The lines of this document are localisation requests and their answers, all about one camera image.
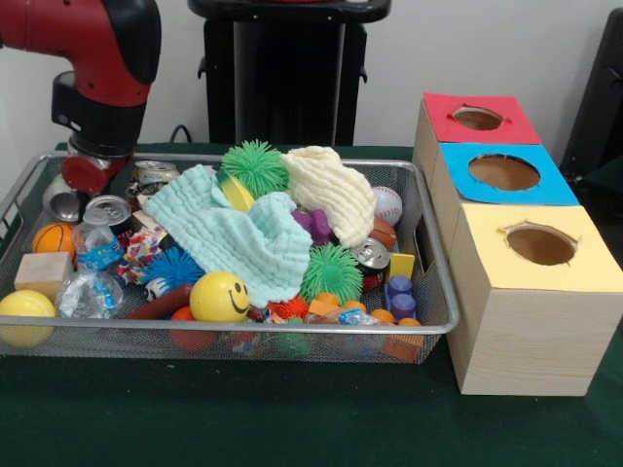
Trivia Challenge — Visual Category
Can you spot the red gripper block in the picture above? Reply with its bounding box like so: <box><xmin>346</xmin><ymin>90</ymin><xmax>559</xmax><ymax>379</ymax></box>
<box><xmin>61</xmin><ymin>154</ymin><xmax>131</xmax><ymax>197</ymax></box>

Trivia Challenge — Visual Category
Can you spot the silver can with pull tab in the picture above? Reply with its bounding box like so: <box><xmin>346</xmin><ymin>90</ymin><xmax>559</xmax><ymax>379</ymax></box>
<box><xmin>86</xmin><ymin>194</ymin><xmax>134</xmax><ymax>235</ymax></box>

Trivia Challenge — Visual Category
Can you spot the crushed silver drink can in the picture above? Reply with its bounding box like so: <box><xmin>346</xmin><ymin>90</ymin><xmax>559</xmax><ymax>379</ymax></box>
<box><xmin>42</xmin><ymin>174</ymin><xmax>83</xmax><ymax>224</ymax></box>

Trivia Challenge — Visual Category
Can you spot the mint green cloth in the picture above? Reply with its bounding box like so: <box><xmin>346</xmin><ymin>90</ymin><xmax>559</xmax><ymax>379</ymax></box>
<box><xmin>143</xmin><ymin>163</ymin><xmax>313</xmax><ymax>308</ymax></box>

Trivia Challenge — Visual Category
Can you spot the cream waffle cloth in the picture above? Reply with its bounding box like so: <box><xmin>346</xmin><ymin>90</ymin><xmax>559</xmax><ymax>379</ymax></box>
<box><xmin>281</xmin><ymin>145</ymin><xmax>377</xmax><ymax>248</ymax></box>

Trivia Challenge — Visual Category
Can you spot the shallow clear mesh bin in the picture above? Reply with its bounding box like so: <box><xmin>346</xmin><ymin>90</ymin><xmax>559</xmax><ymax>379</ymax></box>
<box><xmin>0</xmin><ymin>150</ymin><xmax>461</xmax><ymax>364</ymax></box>

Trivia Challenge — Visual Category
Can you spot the wooden three-hole box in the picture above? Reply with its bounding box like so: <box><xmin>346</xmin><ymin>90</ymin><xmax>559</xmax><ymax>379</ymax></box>
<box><xmin>412</xmin><ymin>91</ymin><xmax>623</xmax><ymax>396</ymax></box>

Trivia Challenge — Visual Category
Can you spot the orange basketball toy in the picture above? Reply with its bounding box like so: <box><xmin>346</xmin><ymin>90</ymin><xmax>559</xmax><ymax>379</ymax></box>
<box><xmin>32</xmin><ymin>222</ymin><xmax>78</xmax><ymax>259</ymax></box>

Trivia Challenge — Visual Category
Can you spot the blue spiky ball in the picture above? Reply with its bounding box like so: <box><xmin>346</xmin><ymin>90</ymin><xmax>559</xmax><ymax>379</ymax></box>
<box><xmin>143</xmin><ymin>245</ymin><xmax>205</xmax><ymax>302</ymax></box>

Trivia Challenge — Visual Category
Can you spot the yellow tennis ball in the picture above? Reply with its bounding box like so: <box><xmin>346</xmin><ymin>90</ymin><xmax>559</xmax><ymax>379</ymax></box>
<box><xmin>0</xmin><ymin>290</ymin><xmax>58</xmax><ymax>349</ymax></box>

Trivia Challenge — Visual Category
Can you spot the green spiky ball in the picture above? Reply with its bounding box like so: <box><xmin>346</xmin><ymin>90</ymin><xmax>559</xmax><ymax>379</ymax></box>
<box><xmin>221</xmin><ymin>139</ymin><xmax>291</xmax><ymax>198</ymax></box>
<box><xmin>300</xmin><ymin>242</ymin><xmax>365</xmax><ymax>305</ymax></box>

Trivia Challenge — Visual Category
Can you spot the smooth yellow ball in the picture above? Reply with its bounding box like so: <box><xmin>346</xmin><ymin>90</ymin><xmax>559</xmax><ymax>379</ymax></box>
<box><xmin>189</xmin><ymin>270</ymin><xmax>251</xmax><ymax>323</ymax></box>

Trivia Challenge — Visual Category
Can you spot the white baseball toy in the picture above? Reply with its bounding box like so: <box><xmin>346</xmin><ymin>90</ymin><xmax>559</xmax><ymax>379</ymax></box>
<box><xmin>372</xmin><ymin>186</ymin><xmax>404</xmax><ymax>226</ymax></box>

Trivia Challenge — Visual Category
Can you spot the brown football toy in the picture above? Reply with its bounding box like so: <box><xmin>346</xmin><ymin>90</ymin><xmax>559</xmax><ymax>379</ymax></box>
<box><xmin>369</xmin><ymin>217</ymin><xmax>398</xmax><ymax>252</ymax></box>

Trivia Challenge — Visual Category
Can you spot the dark green table cloth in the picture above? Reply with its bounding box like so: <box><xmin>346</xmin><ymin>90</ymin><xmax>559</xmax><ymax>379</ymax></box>
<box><xmin>0</xmin><ymin>141</ymin><xmax>623</xmax><ymax>467</ymax></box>

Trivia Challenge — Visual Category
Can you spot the black upright stand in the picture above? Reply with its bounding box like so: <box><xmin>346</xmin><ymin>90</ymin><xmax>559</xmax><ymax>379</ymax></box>
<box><xmin>559</xmin><ymin>8</ymin><xmax>623</xmax><ymax>171</ymax></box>

